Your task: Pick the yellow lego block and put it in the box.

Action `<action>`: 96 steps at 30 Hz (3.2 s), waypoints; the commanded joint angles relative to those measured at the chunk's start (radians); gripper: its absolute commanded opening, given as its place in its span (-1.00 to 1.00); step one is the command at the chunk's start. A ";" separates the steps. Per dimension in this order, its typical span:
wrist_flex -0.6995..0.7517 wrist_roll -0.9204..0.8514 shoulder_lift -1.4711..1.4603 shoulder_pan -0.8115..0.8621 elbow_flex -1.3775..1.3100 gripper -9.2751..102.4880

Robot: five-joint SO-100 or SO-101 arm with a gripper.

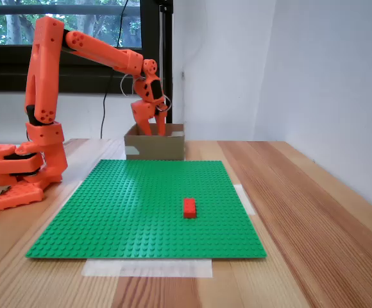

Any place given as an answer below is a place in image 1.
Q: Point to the open cardboard box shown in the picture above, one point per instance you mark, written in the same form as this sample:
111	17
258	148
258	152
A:
163	147

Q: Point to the red lego block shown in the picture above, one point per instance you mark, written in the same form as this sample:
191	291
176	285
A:
189	208

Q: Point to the green lego baseplate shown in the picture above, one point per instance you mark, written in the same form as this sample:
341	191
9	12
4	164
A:
141	218

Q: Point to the masking tape strip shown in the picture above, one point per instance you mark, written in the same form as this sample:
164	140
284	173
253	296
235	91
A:
245	199
147	268

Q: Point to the black window frame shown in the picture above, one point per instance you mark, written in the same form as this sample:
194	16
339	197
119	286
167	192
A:
149	32

